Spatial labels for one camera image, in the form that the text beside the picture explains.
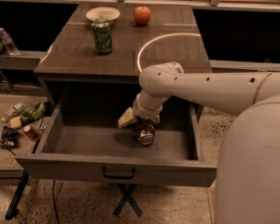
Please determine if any black pole left floor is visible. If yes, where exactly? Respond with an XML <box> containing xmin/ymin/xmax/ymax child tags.
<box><xmin>5</xmin><ymin>171</ymin><xmax>29</xmax><ymax>220</ymax></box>

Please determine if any small red can on floor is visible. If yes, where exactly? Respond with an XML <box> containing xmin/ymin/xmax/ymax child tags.
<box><xmin>23</xmin><ymin>125</ymin><xmax>38</xmax><ymax>140</ymax></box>

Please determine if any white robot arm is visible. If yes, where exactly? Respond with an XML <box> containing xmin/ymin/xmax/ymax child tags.
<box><xmin>118</xmin><ymin>62</ymin><xmax>280</xmax><ymax>224</ymax></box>

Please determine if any orange soda can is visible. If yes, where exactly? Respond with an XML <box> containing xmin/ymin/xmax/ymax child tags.
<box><xmin>136</xmin><ymin>119</ymin><xmax>155</xmax><ymax>146</ymax></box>

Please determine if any black snack bag on floor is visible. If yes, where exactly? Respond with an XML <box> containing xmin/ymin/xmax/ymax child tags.
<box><xmin>0</xmin><ymin>126</ymin><xmax>20</xmax><ymax>148</ymax></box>

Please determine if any green snack bag on floor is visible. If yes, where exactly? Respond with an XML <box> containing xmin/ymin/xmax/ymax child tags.
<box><xmin>21</xmin><ymin>103</ymin><xmax>47</xmax><ymax>120</ymax></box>

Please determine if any grey wooden cabinet counter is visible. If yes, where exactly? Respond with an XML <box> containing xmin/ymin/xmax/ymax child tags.
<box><xmin>34</xmin><ymin>2</ymin><xmax>216</xmax><ymax>117</ymax></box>

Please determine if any clear plastic water bottle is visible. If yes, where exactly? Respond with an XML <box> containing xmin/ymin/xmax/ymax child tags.
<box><xmin>0</xmin><ymin>27</ymin><xmax>20</xmax><ymax>55</ymax></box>

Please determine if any yellow sponge on floor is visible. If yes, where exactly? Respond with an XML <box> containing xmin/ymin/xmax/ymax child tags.
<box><xmin>10</xmin><ymin>116</ymin><xmax>22</xmax><ymax>129</ymax></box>

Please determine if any black drawer handle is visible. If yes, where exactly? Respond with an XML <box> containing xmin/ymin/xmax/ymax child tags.
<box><xmin>102</xmin><ymin>166</ymin><xmax>135</xmax><ymax>180</ymax></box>

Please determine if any white ceramic bowl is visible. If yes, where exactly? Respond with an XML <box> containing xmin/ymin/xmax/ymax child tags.
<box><xmin>86</xmin><ymin>7</ymin><xmax>120</xmax><ymax>22</ymax></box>

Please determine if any green glass jar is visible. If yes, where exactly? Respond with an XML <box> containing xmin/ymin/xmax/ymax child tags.
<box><xmin>91</xmin><ymin>16</ymin><xmax>113</xmax><ymax>54</ymax></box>

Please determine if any red apple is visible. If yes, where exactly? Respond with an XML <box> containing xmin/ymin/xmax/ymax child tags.
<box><xmin>133</xmin><ymin>6</ymin><xmax>151</xmax><ymax>26</ymax></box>

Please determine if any open grey top drawer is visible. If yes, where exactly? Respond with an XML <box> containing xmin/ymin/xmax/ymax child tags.
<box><xmin>16</xmin><ymin>97</ymin><xmax>217</xmax><ymax>187</ymax></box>

